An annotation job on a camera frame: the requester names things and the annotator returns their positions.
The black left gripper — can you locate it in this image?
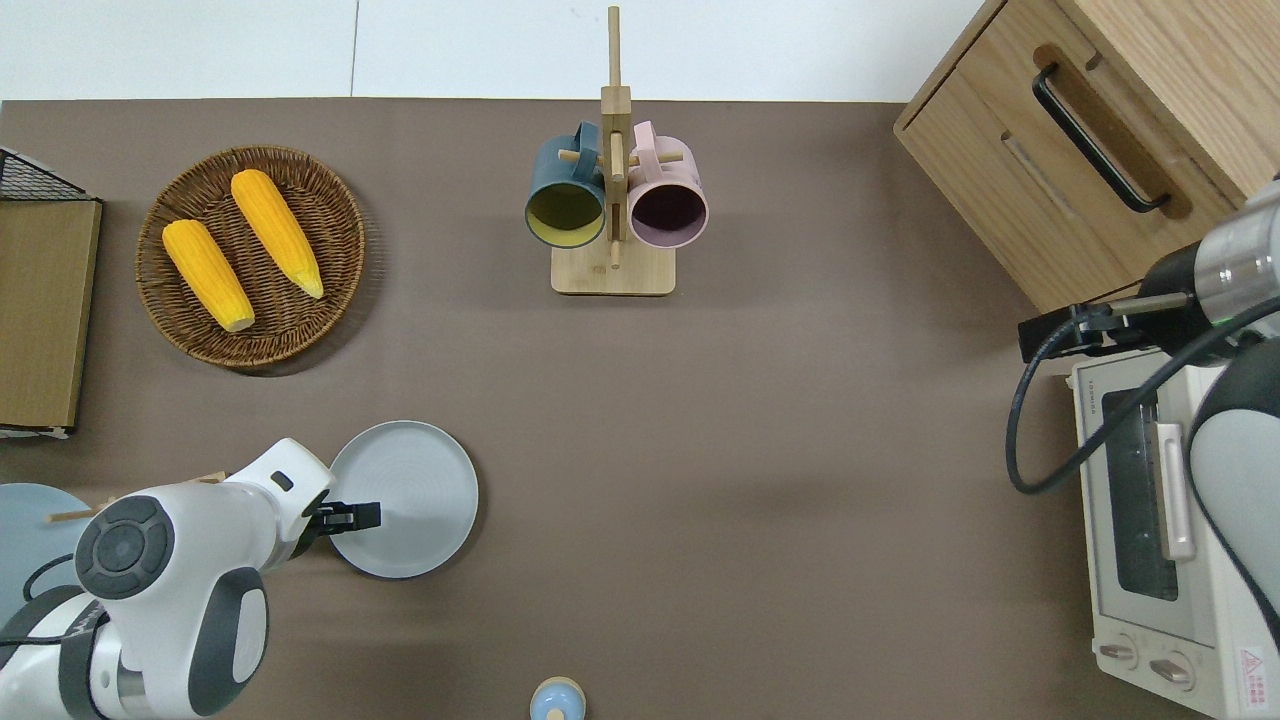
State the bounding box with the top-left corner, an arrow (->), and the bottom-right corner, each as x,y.
268,502 -> 382,573

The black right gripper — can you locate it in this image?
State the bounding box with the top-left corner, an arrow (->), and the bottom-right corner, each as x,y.
1018,242 -> 1246,369

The gray round plate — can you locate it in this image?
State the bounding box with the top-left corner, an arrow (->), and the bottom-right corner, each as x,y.
326,420 -> 480,580

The wooden plate rack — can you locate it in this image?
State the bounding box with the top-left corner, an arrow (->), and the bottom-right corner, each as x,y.
48,472 -> 229,524

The light blue plate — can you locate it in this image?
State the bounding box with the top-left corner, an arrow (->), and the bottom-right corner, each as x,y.
0,483 -> 96,626

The wooden drawer cabinet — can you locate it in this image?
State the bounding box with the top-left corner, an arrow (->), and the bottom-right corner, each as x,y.
893,0 -> 1280,313

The small blue round bottle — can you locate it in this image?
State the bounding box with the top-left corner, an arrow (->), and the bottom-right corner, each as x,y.
530,677 -> 587,720

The cream toaster oven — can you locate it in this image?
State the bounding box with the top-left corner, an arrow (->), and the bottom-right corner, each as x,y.
1070,345 -> 1280,720

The brown wicker basket tray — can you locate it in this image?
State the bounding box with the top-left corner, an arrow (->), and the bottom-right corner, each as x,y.
135,146 -> 367,369

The short yellow corn cob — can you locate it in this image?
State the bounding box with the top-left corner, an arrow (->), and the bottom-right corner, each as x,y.
162,219 -> 256,333

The long yellow corn cob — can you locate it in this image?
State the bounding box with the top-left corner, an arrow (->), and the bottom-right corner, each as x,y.
231,169 -> 325,300

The wooden mug tree stand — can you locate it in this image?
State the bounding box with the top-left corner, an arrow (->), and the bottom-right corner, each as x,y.
551,5 -> 685,297

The dark teal mug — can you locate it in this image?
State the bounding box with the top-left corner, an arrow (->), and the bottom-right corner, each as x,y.
525,121 -> 608,249

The pink mug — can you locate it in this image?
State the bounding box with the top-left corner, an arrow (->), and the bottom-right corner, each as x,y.
627,121 -> 709,249

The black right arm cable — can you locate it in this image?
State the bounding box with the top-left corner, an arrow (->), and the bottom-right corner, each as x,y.
1006,297 -> 1280,496

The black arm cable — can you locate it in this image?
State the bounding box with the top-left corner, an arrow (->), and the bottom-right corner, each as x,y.
0,553 -> 101,651
1006,297 -> 1280,496

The toaster oven door handle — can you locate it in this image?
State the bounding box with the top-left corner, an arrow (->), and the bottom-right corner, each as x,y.
1155,422 -> 1197,561

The black cabinet handle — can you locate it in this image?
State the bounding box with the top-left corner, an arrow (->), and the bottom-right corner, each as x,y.
1032,63 -> 1171,214

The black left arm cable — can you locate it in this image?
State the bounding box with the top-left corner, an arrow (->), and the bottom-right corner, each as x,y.
0,553 -> 101,651

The black wire basket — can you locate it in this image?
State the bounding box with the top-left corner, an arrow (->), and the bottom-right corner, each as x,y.
0,147 -> 91,203

